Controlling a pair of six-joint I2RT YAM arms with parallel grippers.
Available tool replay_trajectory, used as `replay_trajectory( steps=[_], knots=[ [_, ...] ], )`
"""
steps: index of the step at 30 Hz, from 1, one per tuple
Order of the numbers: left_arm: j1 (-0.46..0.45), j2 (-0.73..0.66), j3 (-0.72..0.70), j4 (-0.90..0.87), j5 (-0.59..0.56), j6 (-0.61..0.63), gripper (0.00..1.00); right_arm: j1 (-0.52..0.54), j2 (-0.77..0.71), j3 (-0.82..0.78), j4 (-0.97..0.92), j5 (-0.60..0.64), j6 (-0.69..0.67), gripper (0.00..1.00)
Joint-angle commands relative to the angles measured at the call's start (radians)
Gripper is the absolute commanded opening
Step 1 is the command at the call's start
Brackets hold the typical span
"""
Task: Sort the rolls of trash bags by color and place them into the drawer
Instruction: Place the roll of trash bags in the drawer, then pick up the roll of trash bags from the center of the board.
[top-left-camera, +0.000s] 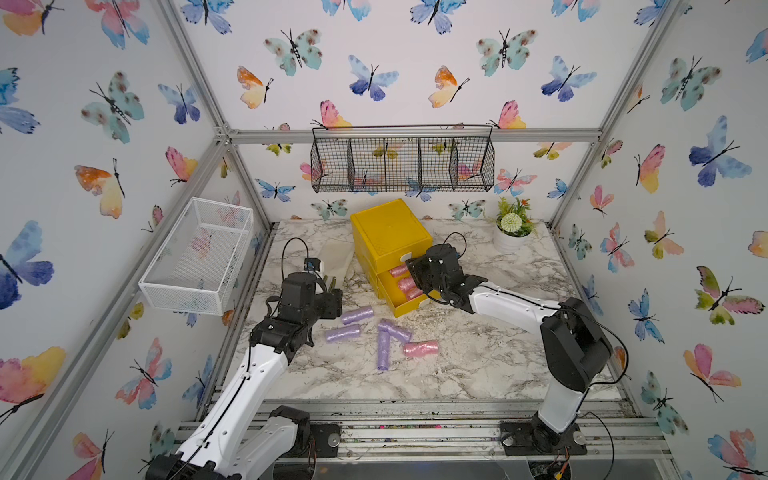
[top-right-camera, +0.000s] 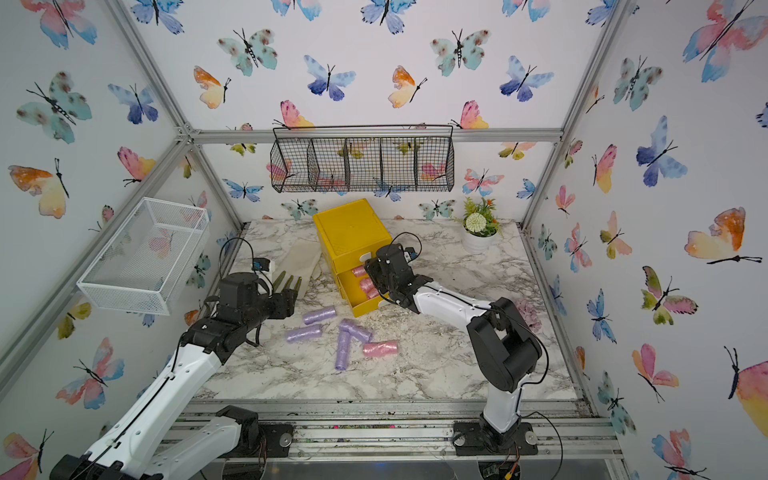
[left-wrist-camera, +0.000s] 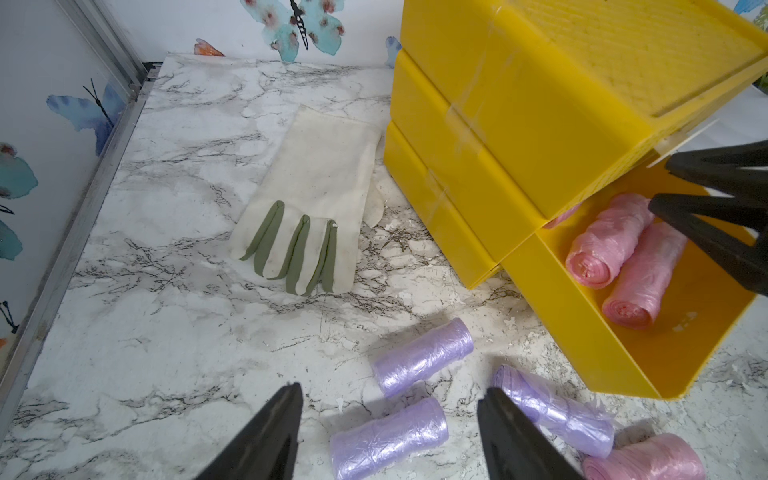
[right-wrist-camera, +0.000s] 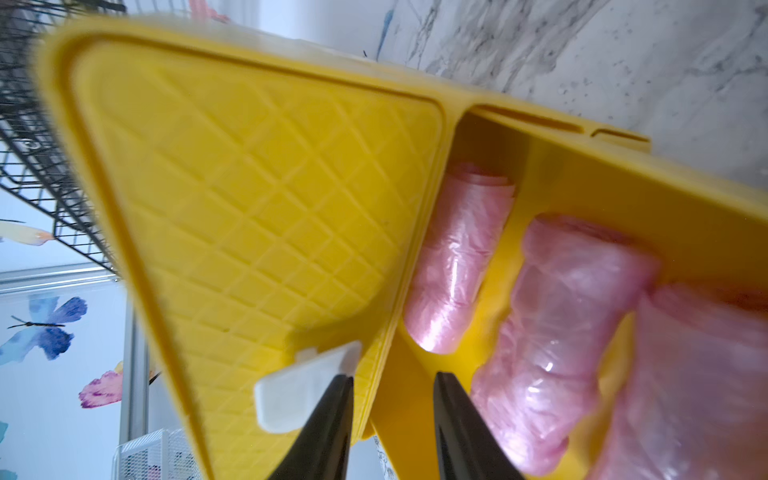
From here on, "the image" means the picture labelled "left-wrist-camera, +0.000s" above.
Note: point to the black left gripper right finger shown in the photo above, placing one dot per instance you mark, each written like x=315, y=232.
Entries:
x=513, y=447

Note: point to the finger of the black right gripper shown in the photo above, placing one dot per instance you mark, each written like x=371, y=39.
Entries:
x=740, y=171
x=747, y=264

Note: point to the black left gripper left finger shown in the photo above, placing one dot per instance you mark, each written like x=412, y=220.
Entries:
x=266, y=448

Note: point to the pink roll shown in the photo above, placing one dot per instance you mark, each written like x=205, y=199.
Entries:
x=597, y=255
x=562, y=217
x=665, y=456
x=635, y=301

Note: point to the purple roll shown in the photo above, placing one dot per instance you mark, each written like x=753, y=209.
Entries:
x=397, y=370
x=365, y=450

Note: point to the yellow three-drawer box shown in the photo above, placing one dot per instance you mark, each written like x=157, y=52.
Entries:
x=505, y=114

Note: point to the pink roll bottom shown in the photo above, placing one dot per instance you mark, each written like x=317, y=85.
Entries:
x=562, y=217

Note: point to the purple roll angled centre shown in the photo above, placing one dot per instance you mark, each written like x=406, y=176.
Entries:
x=583, y=426

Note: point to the beige green work glove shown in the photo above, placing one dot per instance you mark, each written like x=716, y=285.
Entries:
x=303, y=222

